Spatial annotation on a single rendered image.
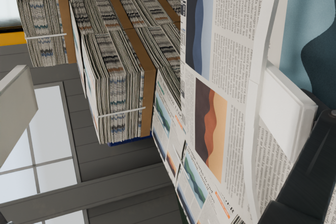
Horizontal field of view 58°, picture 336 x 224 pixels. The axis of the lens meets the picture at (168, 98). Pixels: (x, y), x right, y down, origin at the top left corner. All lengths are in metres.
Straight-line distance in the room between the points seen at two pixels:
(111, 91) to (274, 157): 0.92
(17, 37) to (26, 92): 2.09
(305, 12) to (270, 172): 0.12
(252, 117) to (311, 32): 0.06
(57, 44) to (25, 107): 1.50
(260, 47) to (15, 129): 0.13
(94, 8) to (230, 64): 1.25
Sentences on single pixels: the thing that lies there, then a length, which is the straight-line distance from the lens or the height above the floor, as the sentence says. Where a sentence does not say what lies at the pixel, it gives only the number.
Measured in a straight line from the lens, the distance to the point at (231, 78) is 0.26.
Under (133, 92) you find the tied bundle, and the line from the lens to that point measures 1.15.
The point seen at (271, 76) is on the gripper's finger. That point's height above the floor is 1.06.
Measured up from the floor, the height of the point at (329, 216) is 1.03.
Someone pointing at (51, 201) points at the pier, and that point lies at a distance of 3.87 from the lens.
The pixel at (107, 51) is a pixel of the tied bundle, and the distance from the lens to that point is 1.19.
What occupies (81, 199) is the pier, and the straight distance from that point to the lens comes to 3.87.
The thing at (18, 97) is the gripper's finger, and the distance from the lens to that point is 0.18.
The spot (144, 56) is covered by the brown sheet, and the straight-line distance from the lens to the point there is 1.16.
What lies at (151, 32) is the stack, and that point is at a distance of 1.32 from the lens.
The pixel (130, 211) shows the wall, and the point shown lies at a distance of 4.11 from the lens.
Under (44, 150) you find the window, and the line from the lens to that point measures 4.03.
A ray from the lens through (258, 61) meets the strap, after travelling 0.17.
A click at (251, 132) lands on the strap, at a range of 0.19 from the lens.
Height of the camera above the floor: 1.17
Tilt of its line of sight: 19 degrees down
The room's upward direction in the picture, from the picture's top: 101 degrees counter-clockwise
